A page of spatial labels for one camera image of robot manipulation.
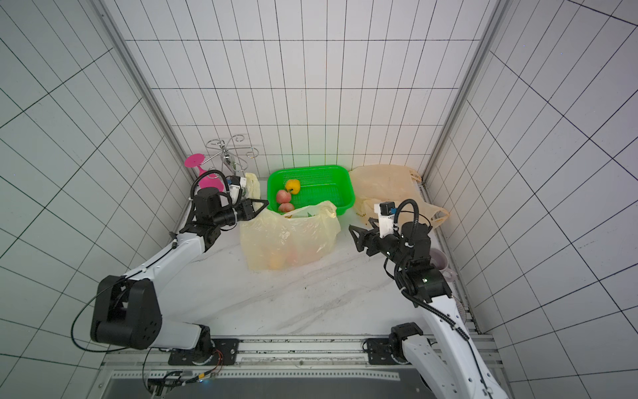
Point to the pink peach front left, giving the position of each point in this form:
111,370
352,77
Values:
286,207

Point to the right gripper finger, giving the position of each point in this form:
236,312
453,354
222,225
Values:
360,235
369,246

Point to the aluminium mounting rail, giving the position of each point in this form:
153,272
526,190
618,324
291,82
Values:
271,356

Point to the pink plastic wine glass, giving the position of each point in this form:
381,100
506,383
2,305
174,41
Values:
196,161

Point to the green plastic basket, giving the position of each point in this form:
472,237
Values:
318,184

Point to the pink peach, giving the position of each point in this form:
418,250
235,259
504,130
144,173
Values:
286,207
283,197

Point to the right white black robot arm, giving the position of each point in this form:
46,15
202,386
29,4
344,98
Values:
458,371

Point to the plain beige plastic bag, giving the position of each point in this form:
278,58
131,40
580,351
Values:
390,183

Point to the yellow printed plastic bag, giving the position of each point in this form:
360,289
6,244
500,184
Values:
276,241

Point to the silver metal glass rack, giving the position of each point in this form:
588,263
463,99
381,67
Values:
233,152

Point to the yellow bell pepper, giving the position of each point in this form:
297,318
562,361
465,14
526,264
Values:
293,187

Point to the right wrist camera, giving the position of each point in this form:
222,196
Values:
386,218

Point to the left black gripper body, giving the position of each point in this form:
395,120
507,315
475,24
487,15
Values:
229,214

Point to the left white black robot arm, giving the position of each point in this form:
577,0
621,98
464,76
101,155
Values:
127,312

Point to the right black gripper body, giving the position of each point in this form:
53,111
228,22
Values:
371,242

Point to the purple mug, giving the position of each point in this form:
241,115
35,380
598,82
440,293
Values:
441,262

